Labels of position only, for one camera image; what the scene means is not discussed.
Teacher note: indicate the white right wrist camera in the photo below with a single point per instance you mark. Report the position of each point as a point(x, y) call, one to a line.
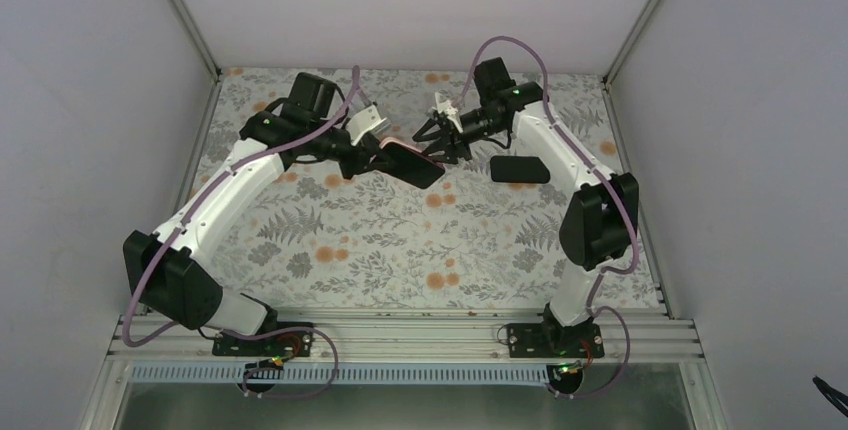
point(445, 114)

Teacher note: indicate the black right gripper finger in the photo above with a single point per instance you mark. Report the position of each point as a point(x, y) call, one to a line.
point(431, 131)
point(450, 151)

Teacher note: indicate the aluminium rail base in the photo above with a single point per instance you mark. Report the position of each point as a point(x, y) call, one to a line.
point(476, 337)

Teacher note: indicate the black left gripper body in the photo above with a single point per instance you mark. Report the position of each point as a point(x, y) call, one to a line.
point(347, 164)

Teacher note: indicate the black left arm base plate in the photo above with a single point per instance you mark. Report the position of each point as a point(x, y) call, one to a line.
point(292, 339)

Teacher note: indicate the left aluminium frame post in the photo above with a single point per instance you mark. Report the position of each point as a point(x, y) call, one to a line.
point(196, 38)

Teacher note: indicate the pink phone case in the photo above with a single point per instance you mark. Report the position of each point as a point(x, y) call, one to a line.
point(404, 158)

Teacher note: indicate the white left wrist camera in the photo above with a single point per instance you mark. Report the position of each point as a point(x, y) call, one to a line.
point(367, 121)

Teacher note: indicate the aluminium corner frame post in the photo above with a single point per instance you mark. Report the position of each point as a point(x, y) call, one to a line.
point(632, 38)

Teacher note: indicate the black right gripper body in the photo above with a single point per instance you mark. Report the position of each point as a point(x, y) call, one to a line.
point(495, 130)

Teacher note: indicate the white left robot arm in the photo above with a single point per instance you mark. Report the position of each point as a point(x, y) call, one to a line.
point(167, 268)

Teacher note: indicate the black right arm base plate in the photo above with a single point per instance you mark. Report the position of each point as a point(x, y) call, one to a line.
point(540, 340)

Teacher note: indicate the black smartphone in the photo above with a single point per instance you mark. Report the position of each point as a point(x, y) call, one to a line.
point(418, 180)

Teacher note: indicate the black object at corner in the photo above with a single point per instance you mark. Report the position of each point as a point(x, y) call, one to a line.
point(832, 395)

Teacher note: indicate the slotted grey cable duct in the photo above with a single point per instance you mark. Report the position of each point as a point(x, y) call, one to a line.
point(347, 374)

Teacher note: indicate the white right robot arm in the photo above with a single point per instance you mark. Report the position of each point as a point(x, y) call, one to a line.
point(601, 220)

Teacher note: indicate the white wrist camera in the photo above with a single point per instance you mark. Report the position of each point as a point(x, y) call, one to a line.
point(367, 121)
point(445, 114)

